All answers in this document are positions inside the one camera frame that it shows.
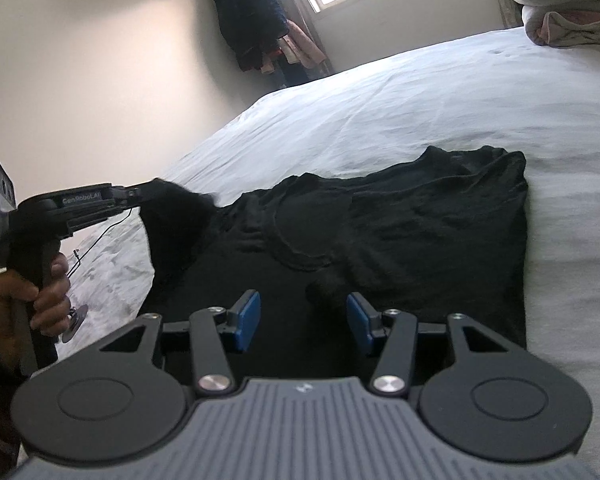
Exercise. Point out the grey bed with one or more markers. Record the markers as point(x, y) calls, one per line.
point(430, 100)

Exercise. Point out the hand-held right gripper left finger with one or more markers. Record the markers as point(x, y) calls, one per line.
point(245, 320)

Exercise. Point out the small round metal stand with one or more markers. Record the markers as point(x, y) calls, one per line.
point(75, 325)

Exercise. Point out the person's left hand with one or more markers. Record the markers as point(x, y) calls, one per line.
point(52, 300)

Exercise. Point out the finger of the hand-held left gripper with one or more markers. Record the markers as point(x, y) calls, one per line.
point(132, 194)

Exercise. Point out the dark hanging jacket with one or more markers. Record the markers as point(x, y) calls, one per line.
point(250, 15)

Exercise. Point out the pink hanging clothes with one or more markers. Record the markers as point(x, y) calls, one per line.
point(300, 47)

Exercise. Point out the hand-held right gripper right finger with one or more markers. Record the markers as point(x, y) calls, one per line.
point(361, 322)

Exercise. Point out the black t-shirt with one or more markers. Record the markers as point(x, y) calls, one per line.
point(380, 220)

